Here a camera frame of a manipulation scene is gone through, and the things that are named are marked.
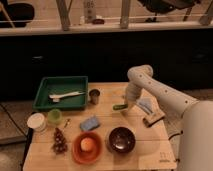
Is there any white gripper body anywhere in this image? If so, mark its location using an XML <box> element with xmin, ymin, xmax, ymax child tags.
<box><xmin>124</xmin><ymin>83</ymin><xmax>142</xmax><ymax>109</ymax></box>

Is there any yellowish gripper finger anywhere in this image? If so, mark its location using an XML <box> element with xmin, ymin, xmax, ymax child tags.
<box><xmin>121</xmin><ymin>108</ymin><xmax>130</xmax><ymax>115</ymax></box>

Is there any green pepper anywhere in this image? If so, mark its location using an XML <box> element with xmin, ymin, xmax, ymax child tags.
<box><xmin>113</xmin><ymin>104</ymin><xmax>128</xmax><ymax>110</ymax></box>

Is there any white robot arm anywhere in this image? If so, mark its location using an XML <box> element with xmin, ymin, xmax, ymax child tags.
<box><xmin>125</xmin><ymin>65</ymin><xmax>213</xmax><ymax>171</ymax></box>

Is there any purple bowl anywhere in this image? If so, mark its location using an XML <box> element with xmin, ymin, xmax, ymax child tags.
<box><xmin>106</xmin><ymin>127</ymin><xmax>136</xmax><ymax>154</ymax></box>

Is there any orange bowl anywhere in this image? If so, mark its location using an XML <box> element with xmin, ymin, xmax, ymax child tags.
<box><xmin>72</xmin><ymin>131</ymin><xmax>103</xmax><ymax>164</ymax></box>

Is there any light blue cloth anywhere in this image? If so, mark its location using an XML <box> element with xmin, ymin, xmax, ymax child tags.
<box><xmin>137</xmin><ymin>98</ymin><xmax>153</xmax><ymax>114</ymax></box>

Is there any wooden scrub brush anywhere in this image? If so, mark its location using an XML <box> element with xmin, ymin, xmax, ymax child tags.
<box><xmin>143</xmin><ymin>111</ymin><xmax>165</xmax><ymax>127</ymax></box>

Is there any wooden table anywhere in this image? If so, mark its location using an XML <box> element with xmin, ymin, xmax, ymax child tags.
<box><xmin>23</xmin><ymin>83</ymin><xmax>177</xmax><ymax>171</ymax></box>

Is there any blue sponge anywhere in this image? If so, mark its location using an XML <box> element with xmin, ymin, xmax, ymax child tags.
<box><xmin>80</xmin><ymin>116</ymin><xmax>100</xmax><ymax>131</ymax></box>

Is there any metal cup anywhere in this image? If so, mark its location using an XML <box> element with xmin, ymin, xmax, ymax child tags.
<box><xmin>89</xmin><ymin>89</ymin><xmax>100</xmax><ymax>105</ymax></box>

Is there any orange fruit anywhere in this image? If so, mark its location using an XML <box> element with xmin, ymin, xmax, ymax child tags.
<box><xmin>80</xmin><ymin>138</ymin><xmax>94</xmax><ymax>152</ymax></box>

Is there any small metal spoon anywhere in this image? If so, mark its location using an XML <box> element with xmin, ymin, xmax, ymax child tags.
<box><xmin>63</xmin><ymin>119</ymin><xmax>71</xmax><ymax>129</ymax></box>

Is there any green plastic cup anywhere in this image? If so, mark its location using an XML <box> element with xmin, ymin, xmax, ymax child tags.
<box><xmin>47</xmin><ymin>109</ymin><xmax>62</xmax><ymax>125</ymax></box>

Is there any white plastic fork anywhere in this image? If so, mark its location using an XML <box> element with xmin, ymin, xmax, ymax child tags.
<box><xmin>49</xmin><ymin>91</ymin><xmax>85</xmax><ymax>102</ymax></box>

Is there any bunch of dark grapes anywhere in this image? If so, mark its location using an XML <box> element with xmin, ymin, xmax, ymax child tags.
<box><xmin>52</xmin><ymin>128</ymin><xmax>68</xmax><ymax>154</ymax></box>

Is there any green plastic tray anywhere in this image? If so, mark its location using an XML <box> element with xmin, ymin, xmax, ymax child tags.
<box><xmin>33</xmin><ymin>76</ymin><xmax>88</xmax><ymax>111</ymax></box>

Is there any white round container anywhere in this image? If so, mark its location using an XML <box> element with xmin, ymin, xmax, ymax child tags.
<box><xmin>27</xmin><ymin>113</ymin><xmax>46</xmax><ymax>132</ymax></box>

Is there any black cable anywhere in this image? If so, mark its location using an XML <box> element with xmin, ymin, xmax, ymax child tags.
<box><xmin>168</xmin><ymin>129</ymin><xmax>184</xmax><ymax>141</ymax></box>

